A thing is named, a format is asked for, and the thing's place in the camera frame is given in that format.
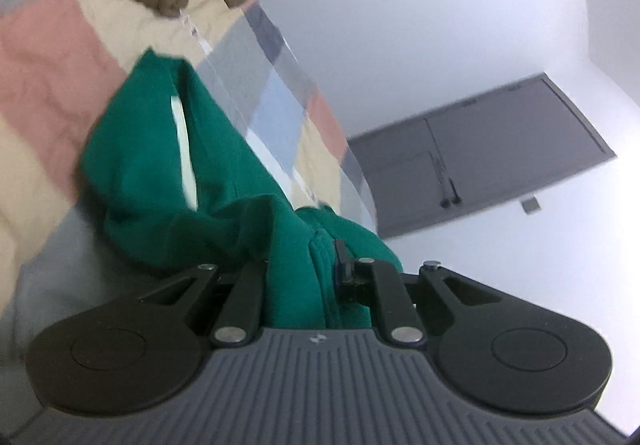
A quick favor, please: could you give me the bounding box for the green hoodie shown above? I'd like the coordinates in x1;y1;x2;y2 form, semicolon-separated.
80;48;403;328

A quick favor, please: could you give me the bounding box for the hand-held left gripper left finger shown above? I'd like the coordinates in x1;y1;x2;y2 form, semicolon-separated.
135;261;271;347

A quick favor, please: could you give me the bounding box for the patchwork blanket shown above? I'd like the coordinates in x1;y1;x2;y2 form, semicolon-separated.
0;0;378;316

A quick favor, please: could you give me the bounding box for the grey door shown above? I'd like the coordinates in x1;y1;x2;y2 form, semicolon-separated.
346;72;617;240

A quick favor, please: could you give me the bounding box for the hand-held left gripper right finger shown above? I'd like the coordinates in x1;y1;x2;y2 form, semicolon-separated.
334;239;506;347

